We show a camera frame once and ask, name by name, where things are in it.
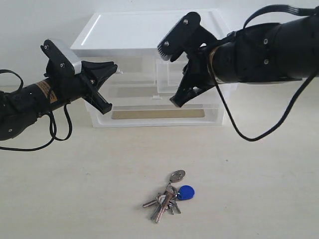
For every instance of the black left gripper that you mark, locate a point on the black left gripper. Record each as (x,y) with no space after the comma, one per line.
(85,85)

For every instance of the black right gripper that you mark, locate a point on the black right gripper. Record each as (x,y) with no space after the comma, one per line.
(196,78)

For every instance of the white plastic drawer cabinet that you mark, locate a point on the white plastic drawer cabinet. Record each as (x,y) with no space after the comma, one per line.
(136,34)

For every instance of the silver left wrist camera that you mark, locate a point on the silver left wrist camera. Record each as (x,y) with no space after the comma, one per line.
(62,60)

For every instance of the key bunch with blue tag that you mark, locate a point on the key bunch with blue tag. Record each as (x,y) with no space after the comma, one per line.
(167,200)

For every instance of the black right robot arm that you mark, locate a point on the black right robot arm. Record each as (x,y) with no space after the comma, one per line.
(266,53)

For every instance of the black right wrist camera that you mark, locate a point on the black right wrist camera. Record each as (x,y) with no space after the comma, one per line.
(178,36)

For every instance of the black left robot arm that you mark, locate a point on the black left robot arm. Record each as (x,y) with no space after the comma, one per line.
(21,108)

